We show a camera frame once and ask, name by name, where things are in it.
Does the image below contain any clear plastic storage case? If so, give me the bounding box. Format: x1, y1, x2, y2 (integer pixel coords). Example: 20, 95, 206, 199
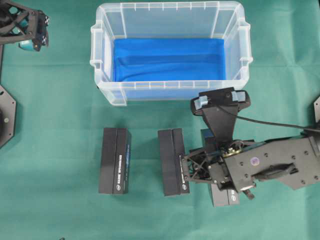
90, 1, 253, 106

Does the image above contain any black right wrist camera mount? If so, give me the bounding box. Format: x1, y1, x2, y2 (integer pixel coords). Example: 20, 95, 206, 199
190, 87, 251, 146

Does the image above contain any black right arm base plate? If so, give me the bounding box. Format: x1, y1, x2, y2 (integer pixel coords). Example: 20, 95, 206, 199
313, 96, 320, 121

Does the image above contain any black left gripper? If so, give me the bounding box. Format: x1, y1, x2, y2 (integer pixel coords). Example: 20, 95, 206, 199
18, 10, 50, 52

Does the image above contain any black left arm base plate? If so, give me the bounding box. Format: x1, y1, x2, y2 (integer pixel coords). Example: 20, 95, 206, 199
0, 85, 17, 148

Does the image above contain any black camera cable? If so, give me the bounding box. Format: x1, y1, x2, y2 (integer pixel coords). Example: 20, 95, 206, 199
214, 106, 320, 132

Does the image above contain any blue cloth in case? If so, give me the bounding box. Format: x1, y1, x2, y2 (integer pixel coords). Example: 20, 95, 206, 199
112, 38, 227, 83

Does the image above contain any black RealSense box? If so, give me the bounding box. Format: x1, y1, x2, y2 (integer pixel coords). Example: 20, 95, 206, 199
157, 128, 190, 197
98, 127, 132, 195
200, 128, 240, 207

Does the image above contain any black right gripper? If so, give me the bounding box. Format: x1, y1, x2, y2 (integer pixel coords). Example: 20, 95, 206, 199
180, 136, 320, 200

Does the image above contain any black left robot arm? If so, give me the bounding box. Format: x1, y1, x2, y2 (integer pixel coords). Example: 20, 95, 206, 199
0, 0, 50, 52

